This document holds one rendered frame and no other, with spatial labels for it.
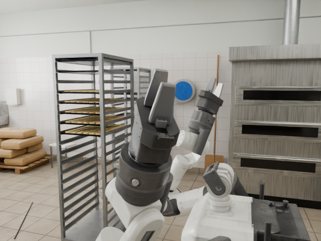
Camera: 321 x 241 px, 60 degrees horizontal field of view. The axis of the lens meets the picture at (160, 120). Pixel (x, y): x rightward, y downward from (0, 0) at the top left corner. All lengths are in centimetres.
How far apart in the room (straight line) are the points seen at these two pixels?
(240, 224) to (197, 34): 432
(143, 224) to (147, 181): 8
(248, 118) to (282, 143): 52
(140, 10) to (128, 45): 63
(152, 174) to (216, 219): 36
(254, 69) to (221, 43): 123
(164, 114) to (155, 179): 11
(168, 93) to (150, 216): 22
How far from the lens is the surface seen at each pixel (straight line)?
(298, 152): 388
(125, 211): 50
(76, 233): 300
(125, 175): 45
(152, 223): 50
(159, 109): 39
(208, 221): 75
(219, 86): 113
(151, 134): 37
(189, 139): 104
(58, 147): 264
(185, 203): 108
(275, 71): 375
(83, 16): 575
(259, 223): 77
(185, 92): 471
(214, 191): 74
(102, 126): 236
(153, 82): 43
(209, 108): 106
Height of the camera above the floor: 158
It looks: 8 degrees down
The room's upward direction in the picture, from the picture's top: straight up
